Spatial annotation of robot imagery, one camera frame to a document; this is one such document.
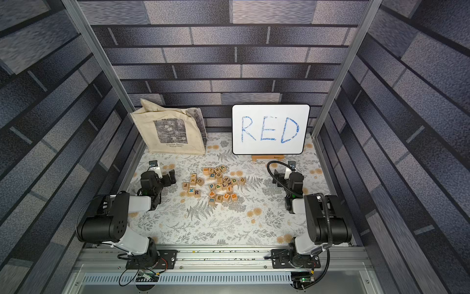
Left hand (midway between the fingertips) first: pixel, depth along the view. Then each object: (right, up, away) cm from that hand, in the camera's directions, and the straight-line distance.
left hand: (165, 169), depth 95 cm
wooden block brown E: (+29, -14, -6) cm, 33 cm away
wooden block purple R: (+18, -11, -4) cm, 22 cm away
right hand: (+64, 0, 0) cm, 64 cm away
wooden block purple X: (+34, -7, 0) cm, 35 cm away
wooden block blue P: (+25, -9, -2) cm, 27 cm away
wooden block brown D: (+41, -6, 0) cm, 42 cm away
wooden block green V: (+31, -1, +6) cm, 31 cm away
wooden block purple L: (+32, -9, -2) cm, 33 cm away
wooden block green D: (+37, -6, 0) cm, 37 cm away
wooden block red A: (+26, -12, -5) cm, 29 cm away
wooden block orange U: (+33, -13, -5) cm, 36 cm away
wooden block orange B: (+37, -13, -5) cm, 39 cm away
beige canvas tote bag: (+1, +21, +6) cm, 22 cm away
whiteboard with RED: (+56, +22, +3) cm, 61 cm away
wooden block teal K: (+15, -10, -3) cm, 18 cm away
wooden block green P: (+28, -9, -2) cm, 30 cm away
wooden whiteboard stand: (+48, +6, +11) cm, 50 cm away
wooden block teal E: (+26, -15, -7) cm, 31 cm away
